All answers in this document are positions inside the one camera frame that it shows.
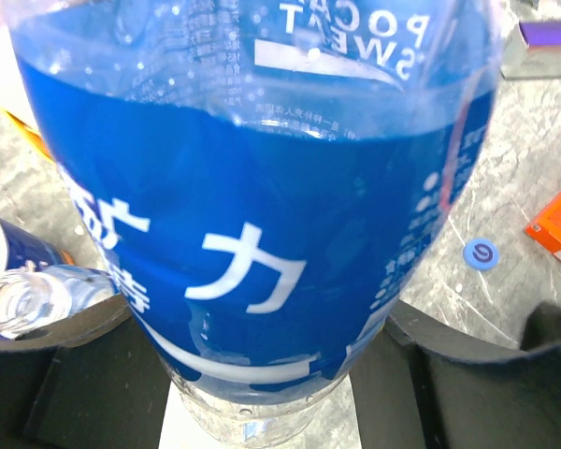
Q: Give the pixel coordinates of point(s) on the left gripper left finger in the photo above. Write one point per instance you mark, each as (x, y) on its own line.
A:
(92, 380)

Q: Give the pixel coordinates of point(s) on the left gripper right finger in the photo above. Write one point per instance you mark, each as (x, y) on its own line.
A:
(422, 384)

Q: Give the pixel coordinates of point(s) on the right blue cap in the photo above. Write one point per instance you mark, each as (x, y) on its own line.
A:
(481, 254)

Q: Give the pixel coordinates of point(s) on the toilet paper roll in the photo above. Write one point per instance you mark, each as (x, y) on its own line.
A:
(20, 250)

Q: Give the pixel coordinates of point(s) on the yellow plastic bin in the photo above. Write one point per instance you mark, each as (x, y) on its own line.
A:
(33, 138)

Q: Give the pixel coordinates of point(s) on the purple toothpaste box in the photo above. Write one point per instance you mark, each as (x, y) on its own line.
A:
(532, 51)

